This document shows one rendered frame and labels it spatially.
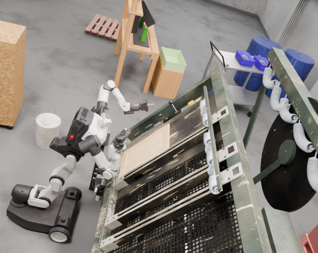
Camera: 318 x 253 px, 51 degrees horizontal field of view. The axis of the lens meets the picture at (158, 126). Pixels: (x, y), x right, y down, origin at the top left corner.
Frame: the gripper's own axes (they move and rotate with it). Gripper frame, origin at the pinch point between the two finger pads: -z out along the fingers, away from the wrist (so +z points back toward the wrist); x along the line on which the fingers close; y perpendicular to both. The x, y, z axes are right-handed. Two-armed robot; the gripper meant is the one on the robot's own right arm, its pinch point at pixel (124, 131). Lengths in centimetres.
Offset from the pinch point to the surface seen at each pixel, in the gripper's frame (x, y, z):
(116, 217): -28, 36, 48
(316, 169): 29, 104, -62
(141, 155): 33, 11, 57
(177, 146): 30.7, 32.0, 10.4
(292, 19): 778, -37, 206
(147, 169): 16, 26, 40
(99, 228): -36, 31, 67
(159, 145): 41, 17, 40
